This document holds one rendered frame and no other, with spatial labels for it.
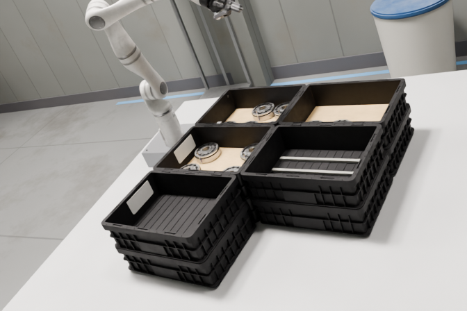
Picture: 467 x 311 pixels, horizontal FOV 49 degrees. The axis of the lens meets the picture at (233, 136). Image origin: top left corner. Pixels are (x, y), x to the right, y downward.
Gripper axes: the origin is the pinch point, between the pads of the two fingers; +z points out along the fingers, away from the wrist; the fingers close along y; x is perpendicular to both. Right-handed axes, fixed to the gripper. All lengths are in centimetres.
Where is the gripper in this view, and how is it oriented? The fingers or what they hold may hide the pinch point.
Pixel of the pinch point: (237, 7)
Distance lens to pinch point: 177.4
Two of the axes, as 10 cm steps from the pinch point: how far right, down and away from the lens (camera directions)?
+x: 5.7, -0.4, 8.2
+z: 7.5, 4.2, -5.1
